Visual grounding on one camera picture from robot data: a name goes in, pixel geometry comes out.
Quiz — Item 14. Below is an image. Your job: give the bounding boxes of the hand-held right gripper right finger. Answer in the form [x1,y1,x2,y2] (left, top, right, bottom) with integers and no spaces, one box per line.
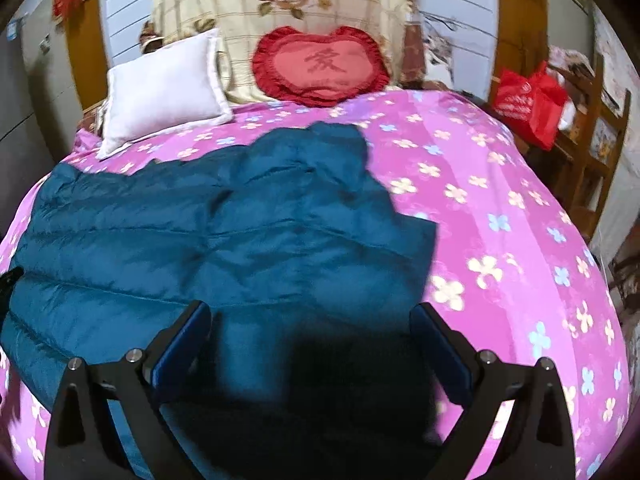
[409,302,578,480]

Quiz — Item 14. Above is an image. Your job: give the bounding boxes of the brown floral cloth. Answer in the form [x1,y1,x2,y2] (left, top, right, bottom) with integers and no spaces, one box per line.
[400,10,456,86]

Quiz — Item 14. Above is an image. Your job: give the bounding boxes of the grey wardrobe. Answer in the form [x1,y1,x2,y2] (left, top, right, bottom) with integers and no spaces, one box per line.
[0,5,83,231]

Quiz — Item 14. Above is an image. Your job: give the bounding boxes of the red heart-shaped pillow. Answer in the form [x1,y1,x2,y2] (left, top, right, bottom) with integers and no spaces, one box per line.
[251,25,392,108]

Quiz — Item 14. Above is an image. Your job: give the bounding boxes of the wooden shelf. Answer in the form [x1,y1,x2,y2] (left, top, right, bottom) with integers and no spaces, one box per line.
[545,45,632,241]

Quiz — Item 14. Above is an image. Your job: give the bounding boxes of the pink floral bed sheet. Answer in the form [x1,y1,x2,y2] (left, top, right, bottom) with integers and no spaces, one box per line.
[0,87,632,480]

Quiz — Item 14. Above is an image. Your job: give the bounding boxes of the wooden and white headboard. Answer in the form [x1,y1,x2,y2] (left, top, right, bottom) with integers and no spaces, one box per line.
[65,0,551,111]

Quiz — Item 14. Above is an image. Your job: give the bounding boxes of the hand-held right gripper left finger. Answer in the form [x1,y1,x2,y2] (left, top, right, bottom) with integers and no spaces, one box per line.
[44,300,213,480]

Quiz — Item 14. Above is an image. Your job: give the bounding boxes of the red shopping bag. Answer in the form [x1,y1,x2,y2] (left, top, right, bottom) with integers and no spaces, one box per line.
[492,60,570,150]

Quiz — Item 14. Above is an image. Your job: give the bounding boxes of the teal down jacket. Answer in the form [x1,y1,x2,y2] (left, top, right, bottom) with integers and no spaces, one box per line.
[0,122,443,480]

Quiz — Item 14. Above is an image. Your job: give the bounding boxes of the wall poster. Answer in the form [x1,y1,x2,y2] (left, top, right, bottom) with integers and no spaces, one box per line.
[592,10,632,111]

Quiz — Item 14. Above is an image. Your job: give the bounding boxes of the white pillow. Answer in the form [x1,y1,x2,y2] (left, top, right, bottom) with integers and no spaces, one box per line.
[96,27,235,161]

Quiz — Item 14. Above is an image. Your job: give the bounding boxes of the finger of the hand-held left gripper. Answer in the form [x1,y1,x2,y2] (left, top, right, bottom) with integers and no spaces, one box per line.
[0,266,25,306]

